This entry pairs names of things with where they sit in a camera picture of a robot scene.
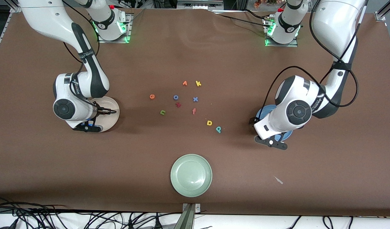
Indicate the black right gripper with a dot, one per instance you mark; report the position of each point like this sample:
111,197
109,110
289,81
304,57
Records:
99,108

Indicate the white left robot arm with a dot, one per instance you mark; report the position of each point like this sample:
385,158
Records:
334,19

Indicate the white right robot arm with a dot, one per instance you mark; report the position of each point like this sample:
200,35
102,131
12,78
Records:
48,16

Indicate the beige brown plate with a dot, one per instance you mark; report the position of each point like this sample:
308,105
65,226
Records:
112,122

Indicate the blue plate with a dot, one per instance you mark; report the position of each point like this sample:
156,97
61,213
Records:
268,114

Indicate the white paper scrap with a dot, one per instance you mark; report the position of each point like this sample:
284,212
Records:
278,180

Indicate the pale green plate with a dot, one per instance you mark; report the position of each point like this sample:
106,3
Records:
191,175

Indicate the brown table cover sheet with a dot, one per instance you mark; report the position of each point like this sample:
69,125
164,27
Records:
194,57

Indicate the orange brown background object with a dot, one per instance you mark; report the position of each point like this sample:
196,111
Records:
257,3

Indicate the grey metal crossbar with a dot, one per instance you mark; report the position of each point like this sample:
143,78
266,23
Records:
199,4

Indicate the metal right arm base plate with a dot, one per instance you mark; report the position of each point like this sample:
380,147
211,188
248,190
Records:
128,31

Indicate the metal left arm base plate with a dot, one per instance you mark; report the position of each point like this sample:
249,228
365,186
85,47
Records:
293,44

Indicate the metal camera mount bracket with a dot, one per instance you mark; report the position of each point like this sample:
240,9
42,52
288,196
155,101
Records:
190,216

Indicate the aluminium frame rail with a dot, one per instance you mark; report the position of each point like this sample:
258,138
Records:
384,12
1,35

